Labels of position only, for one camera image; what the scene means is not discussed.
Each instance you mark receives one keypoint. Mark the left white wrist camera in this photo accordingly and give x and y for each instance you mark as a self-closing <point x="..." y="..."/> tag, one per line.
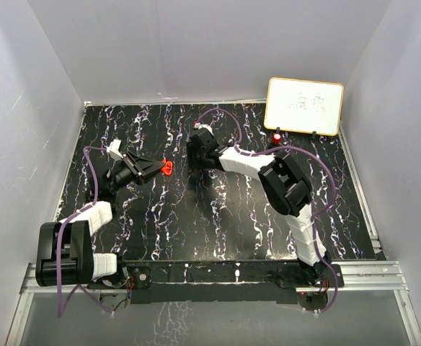
<point x="113" y="150"/>

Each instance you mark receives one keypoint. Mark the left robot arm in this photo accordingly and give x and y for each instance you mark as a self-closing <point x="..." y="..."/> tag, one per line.
<point x="64" y="254"/>

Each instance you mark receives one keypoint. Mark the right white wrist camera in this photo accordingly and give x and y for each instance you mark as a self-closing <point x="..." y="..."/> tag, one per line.
<point x="198" y="126"/>

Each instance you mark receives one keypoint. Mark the white board with frame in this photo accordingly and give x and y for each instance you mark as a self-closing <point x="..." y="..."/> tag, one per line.
<point x="303" y="106"/>

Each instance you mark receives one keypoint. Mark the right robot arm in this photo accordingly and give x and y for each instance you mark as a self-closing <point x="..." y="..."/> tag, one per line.
<point x="286" y="187"/>

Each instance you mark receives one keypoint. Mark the red emergency stop button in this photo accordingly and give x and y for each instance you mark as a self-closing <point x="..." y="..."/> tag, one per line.
<point x="276" y="138"/>

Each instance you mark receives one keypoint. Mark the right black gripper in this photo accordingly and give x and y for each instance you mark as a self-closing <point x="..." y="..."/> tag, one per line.
<point x="193" y="163"/>

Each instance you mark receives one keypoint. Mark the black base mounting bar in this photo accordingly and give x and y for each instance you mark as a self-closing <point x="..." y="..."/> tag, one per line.
<point x="215" y="281"/>

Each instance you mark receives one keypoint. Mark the aluminium frame rail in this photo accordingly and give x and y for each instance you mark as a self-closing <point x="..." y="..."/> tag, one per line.
<point x="371" y="307"/>

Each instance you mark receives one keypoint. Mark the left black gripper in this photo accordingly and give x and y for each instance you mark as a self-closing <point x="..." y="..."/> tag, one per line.
<point x="145" y="164"/>

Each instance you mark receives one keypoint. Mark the red round disc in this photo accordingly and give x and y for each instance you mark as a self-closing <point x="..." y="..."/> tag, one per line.
<point x="167" y="168"/>

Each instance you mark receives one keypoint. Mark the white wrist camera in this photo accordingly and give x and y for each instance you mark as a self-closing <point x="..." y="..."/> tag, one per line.
<point x="198" y="126"/>
<point x="113" y="150"/>

